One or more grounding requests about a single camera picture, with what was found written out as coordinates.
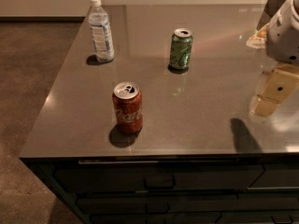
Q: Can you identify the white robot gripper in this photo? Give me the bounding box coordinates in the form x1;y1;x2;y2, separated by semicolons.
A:
253;0;299;117

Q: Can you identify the clear plastic water bottle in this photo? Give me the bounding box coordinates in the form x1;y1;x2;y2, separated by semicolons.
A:
88;0;115;63

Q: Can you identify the snack bag on counter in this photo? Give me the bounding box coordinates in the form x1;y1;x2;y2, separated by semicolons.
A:
246;23;269;49

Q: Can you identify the dark box with snacks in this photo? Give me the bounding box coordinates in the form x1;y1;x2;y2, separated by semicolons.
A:
256;0;286;30

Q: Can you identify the green soda can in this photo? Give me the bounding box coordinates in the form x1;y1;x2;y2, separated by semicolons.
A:
169;28;192;70

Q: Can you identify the red Coca-Cola can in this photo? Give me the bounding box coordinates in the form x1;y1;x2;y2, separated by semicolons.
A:
112;81;143;133

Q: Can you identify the dark drawer cabinet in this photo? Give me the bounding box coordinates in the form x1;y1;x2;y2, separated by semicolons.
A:
22;157;299;224

